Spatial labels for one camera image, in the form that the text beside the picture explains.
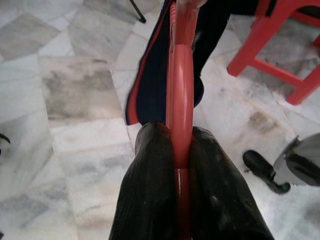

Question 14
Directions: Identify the red plastic stool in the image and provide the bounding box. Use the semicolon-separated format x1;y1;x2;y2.
226;0;320;106

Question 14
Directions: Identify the navy garment with red trim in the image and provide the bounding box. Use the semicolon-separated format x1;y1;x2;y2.
124;0;232;127

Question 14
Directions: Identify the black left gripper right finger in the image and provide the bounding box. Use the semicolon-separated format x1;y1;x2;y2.
187;126;276;240

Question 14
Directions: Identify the red plastic hanger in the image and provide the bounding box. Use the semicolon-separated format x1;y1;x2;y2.
166;0;208;240

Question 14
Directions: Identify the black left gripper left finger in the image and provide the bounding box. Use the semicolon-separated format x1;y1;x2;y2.
108;121;185;240

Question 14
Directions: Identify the silver black robot leg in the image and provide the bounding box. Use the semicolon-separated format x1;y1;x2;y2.
243;133;320;195

